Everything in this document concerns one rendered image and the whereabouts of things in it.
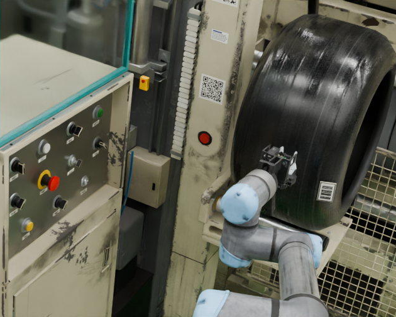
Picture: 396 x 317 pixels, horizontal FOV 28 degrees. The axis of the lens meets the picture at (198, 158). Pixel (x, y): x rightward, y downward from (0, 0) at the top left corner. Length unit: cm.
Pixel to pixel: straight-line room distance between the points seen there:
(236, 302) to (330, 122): 72
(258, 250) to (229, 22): 70
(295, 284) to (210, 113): 88
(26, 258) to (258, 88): 73
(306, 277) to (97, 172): 90
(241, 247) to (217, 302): 39
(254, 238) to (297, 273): 20
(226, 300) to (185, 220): 114
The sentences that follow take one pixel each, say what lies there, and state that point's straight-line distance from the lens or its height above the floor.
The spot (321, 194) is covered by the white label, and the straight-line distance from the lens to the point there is 201.
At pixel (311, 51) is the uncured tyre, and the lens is 203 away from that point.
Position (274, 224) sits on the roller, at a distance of 225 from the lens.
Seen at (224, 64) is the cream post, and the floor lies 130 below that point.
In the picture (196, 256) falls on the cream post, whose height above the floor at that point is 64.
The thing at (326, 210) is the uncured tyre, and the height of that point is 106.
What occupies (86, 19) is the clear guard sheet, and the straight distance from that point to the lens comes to 193.
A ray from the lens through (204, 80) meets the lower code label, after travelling 224.
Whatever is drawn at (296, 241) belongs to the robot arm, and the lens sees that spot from 170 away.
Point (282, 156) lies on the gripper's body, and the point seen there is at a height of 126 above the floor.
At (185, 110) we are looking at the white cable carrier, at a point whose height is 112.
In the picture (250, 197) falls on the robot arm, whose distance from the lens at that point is 165.
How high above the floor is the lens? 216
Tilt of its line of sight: 30 degrees down
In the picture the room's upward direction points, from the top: 8 degrees clockwise
